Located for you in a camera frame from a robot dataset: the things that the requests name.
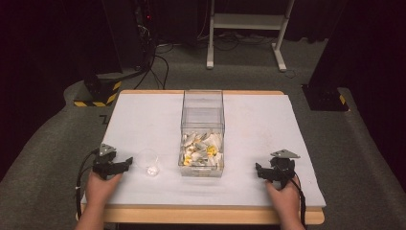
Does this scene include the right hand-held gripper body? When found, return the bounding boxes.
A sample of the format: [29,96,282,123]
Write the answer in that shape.
[263,149,302,190]

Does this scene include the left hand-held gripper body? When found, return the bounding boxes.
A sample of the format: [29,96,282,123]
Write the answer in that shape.
[91,143,124,181]

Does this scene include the person's left hand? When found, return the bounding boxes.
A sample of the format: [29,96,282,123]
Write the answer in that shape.
[84,170,124,209]

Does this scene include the person's right hand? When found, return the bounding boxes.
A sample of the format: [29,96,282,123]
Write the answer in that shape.
[263,174,303,219]

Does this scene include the white foam mat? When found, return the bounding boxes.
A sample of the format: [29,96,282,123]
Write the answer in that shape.
[80,92,327,209]

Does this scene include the pile of white yellow sachets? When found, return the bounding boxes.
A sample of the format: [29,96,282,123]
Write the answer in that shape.
[179,129,224,170]

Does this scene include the clear plastic box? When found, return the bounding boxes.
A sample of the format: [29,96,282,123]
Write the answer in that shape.
[177,89,226,178]

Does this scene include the black yellow striped stand base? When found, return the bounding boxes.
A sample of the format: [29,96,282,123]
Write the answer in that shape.
[73,71,124,108]

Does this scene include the black stand base yellow mark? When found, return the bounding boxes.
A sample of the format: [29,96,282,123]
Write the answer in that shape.
[301,82,350,112]

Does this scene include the wooden table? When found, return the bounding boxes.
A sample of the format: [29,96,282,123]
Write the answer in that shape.
[76,89,327,226]

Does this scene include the dark equipment tower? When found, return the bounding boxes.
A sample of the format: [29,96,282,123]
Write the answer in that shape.
[101,0,156,72]

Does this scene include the dark curtain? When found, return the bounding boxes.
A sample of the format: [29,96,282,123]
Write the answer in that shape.
[307,0,406,193]
[0,0,106,180]

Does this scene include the white metal stand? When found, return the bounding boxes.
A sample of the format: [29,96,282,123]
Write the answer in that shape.
[205,0,296,73]

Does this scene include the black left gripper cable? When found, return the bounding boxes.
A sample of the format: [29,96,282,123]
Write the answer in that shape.
[75,148,101,222]

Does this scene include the black floor cables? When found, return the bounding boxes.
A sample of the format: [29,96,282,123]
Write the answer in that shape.
[133,42,170,91]

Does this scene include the cables under white stand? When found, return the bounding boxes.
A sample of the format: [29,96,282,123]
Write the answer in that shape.
[196,31,276,52]

